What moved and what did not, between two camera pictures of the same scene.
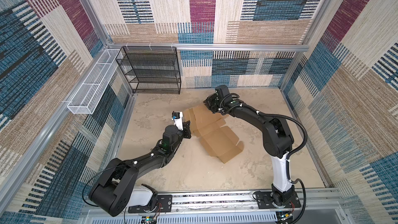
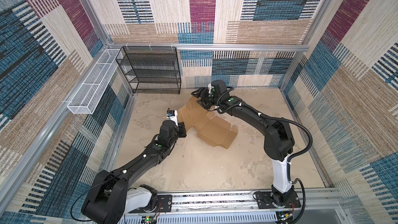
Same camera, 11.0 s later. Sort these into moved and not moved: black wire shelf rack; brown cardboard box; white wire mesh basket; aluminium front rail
Moved: brown cardboard box
Not moved: black wire shelf rack; white wire mesh basket; aluminium front rail
